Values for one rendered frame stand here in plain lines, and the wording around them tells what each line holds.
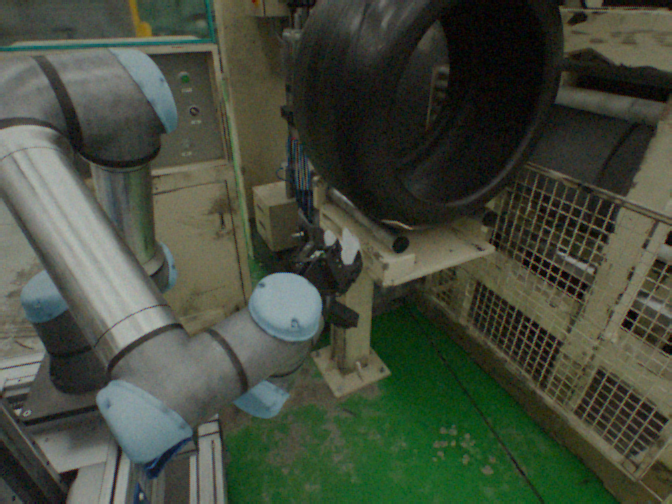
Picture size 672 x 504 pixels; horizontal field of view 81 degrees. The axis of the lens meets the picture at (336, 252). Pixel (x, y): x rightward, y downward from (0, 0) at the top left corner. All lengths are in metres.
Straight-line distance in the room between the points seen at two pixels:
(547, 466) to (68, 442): 1.46
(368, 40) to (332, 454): 1.33
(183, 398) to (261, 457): 1.25
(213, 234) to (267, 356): 1.17
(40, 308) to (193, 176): 0.74
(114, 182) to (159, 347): 0.36
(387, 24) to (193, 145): 0.89
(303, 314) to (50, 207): 0.27
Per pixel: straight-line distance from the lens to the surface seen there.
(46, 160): 0.52
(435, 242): 1.15
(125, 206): 0.73
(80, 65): 0.60
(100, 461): 0.98
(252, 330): 0.40
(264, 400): 0.49
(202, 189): 1.46
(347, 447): 1.61
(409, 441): 1.65
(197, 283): 1.64
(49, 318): 0.88
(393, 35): 0.75
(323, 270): 0.60
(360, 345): 1.69
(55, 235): 0.46
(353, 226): 1.07
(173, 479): 1.40
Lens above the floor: 1.38
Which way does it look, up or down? 33 degrees down
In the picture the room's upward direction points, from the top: straight up
